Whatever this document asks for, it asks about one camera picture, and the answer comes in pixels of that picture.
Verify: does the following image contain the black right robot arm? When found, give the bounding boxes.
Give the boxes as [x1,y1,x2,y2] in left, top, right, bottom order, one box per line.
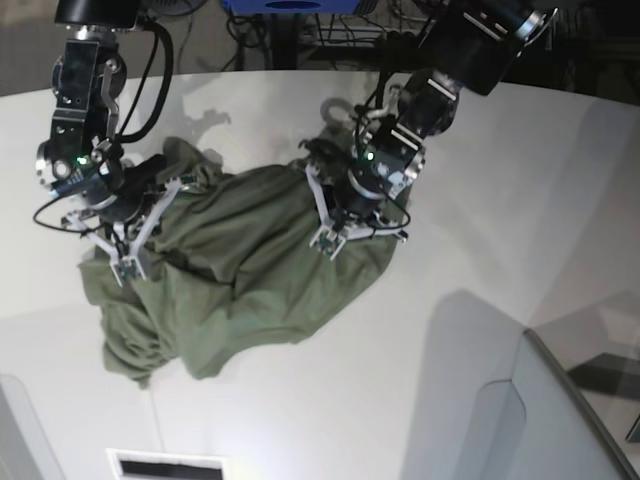
[35,1,174,224]

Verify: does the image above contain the green t-shirt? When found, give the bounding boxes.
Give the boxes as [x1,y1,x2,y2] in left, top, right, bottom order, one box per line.
[79,137,396,388]

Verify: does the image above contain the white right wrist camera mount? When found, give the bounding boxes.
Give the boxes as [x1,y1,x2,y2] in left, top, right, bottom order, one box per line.
[61,177,183,287]

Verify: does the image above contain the blue bin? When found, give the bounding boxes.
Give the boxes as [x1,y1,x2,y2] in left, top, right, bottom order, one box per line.
[222,0,359,15]

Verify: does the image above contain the white vent panel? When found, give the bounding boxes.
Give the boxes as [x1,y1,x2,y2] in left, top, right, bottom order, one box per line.
[106,448,233,480]

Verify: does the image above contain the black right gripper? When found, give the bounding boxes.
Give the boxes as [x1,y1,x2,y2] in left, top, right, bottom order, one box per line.
[84,154,168,224]

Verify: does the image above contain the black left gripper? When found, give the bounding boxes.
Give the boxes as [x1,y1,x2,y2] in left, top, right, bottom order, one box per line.
[322,167,385,225]

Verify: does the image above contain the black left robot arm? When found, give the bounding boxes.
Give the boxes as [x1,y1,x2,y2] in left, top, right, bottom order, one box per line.
[328,1,557,231]

